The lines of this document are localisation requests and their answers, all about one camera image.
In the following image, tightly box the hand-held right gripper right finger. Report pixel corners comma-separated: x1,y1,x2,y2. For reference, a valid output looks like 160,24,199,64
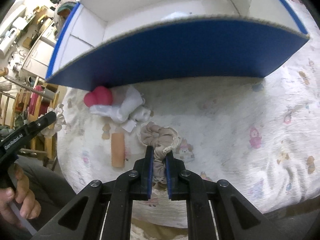
165,151,285,240

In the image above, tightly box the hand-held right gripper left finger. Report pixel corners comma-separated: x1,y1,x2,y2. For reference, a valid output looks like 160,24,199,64
32,145,154,240

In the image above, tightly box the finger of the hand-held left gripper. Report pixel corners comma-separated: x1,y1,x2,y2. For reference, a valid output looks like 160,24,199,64
23,111,57,142

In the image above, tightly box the beige lace-trimmed scrunchie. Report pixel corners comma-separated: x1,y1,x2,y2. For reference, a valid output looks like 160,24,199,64
137,121,181,188

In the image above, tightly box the blue and white cardboard box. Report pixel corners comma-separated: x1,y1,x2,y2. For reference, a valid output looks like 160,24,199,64
45,0,310,91

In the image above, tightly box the white soft cloth toy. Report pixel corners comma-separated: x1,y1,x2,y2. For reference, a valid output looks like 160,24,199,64
89,85,153,123

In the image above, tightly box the person's left hand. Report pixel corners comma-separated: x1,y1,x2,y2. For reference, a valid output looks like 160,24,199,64
0,164,42,229

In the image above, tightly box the white frilly scrunchie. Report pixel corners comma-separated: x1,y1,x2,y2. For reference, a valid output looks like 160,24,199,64
41,104,67,138

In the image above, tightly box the wooden rack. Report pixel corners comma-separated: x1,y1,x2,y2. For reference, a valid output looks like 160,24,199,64
0,76,60,167

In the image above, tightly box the red hanging cloth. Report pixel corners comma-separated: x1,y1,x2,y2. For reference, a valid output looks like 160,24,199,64
27,85,44,117

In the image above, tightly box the peach foam roller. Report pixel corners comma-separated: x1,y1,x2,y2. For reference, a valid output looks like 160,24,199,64
111,132,125,167

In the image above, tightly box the printed white blanket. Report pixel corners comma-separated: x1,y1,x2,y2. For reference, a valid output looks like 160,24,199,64
56,0,320,228

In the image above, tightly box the pink plush heart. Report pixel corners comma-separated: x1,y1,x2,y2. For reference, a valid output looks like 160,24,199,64
83,86,112,108

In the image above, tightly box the white kitchen cabinet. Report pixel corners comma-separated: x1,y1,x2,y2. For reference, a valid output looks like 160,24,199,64
21,20,58,77

